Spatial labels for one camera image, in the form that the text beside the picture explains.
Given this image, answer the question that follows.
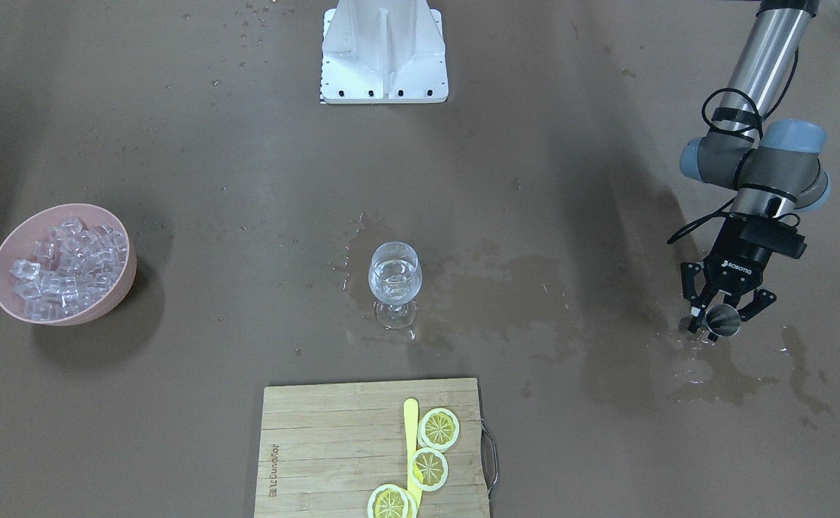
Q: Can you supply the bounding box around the yellow plastic knife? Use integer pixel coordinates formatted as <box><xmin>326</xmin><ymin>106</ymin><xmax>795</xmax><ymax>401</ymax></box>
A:
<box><xmin>402</xmin><ymin>398</ymin><xmax>423</xmax><ymax>517</ymax></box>

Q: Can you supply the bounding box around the white pedestal column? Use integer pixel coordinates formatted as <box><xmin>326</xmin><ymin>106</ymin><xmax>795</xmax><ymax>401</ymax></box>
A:
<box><xmin>319</xmin><ymin>1</ymin><xmax>449</xmax><ymax>104</ymax></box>

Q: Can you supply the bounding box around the pink bowl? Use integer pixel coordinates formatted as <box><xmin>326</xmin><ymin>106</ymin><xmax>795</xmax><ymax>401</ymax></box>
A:
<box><xmin>0</xmin><ymin>204</ymin><xmax>137</xmax><ymax>327</ymax></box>

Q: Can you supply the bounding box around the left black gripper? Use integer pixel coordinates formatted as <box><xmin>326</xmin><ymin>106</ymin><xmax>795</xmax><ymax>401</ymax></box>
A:
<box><xmin>680</xmin><ymin>215</ymin><xmax>777</xmax><ymax>337</ymax></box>

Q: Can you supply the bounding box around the lemon slice one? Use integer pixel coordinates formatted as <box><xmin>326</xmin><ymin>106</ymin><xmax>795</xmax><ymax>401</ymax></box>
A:
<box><xmin>417</xmin><ymin>407</ymin><xmax>461</xmax><ymax>453</ymax></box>

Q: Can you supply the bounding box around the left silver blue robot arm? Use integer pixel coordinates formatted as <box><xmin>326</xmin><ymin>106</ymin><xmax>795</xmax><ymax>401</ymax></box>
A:
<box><xmin>669</xmin><ymin>1</ymin><xmax>832</xmax><ymax>341</ymax></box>

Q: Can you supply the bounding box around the lemon slice two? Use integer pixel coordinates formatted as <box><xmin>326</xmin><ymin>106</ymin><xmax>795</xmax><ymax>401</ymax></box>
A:
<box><xmin>407</xmin><ymin>448</ymin><xmax>449</xmax><ymax>492</ymax></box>

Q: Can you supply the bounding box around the clear wine glass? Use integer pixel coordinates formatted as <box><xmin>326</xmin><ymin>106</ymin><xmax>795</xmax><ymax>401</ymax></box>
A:
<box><xmin>369</xmin><ymin>240</ymin><xmax>423</xmax><ymax>329</ymax></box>

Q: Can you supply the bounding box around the steel jigger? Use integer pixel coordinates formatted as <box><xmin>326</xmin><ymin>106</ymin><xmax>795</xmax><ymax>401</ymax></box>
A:
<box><xmin>677</xmin><ymin>303</ymin><xmax>742</xmax><ymax>343</ymax></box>

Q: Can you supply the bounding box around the wooden cutting board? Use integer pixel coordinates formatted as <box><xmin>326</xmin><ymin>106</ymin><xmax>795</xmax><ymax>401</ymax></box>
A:
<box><xmin>253</xmin><ymin>378</ymin><xmax>491</xmax><ymax>517</ymax></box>

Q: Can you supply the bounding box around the lemon slice three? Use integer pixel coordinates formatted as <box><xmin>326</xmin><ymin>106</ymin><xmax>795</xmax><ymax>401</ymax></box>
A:
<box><xmin>365</xmin><ymin>484</ymin><xmax>417</xmax><ymax>518</ymax></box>

